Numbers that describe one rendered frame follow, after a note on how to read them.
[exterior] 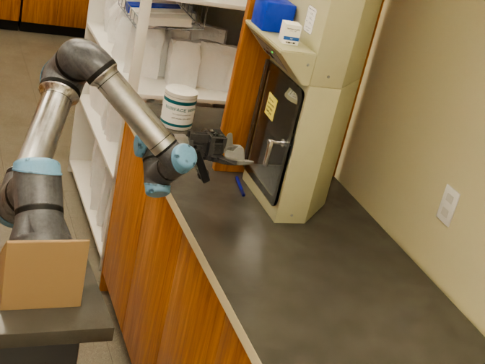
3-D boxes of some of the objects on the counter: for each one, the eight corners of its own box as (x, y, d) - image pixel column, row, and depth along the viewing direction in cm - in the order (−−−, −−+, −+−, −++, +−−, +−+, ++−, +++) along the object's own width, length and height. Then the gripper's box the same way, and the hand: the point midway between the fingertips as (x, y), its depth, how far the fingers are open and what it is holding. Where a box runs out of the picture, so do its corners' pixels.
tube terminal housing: (304, 180, 289) (359, -28, 258) (342, 224, 262) (409, -2, 231) (242, 178, 280) (291, -39, 248) (274, 223, 253) (335, -14, 221)
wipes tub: (186, 119, 321) (193, 84, 315) (195, 132, 310) (202, 97, 304) (156, 117, 316) (162, 81, 310) (164, 130, 305) (170, 94, 299)
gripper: (196, 143, 227) (261, 146, 235) (180, 120, 241) (242, 124, 249) (191, 169, 230) (255, 172, 238) (176, 145, 244) (237, 149, 252)
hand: (245, 156), depth 244 cm, fingers open, 11 cm apart
